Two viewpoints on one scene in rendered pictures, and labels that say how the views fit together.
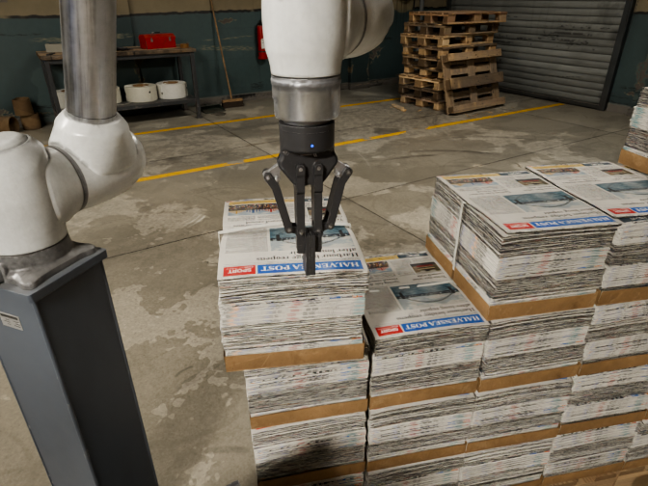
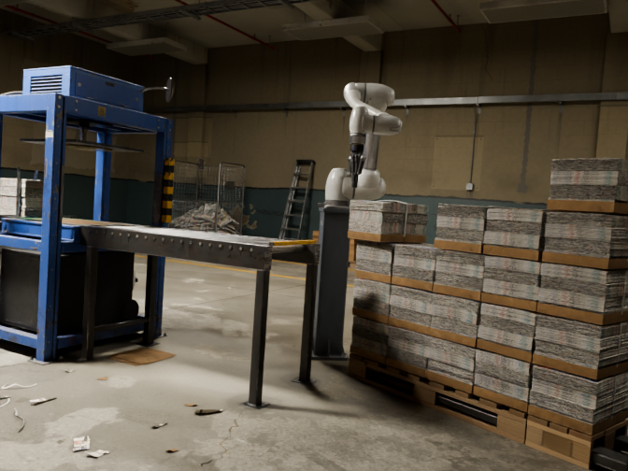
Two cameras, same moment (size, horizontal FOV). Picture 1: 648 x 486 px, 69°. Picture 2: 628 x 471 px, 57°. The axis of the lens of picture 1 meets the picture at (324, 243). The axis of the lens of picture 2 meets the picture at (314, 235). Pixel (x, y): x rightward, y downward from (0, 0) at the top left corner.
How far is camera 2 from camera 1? 296 cm
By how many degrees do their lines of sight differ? 63
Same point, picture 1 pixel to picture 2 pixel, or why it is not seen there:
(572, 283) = (468, 236)
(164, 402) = not seen: hidden behind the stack
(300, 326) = (366, 223)
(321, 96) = (353, 136)
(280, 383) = (364, 255)
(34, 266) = (331, 204)
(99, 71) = (368, 153)
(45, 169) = (344, 178)
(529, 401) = (456, 308)
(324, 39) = (353, 124)
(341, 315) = (377, 221)
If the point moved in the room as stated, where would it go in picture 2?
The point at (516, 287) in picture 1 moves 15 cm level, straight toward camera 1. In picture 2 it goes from (445, 232) to (416, 230)
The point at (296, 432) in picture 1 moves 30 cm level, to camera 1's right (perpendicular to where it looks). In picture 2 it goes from (366, 284) to (398, 292)
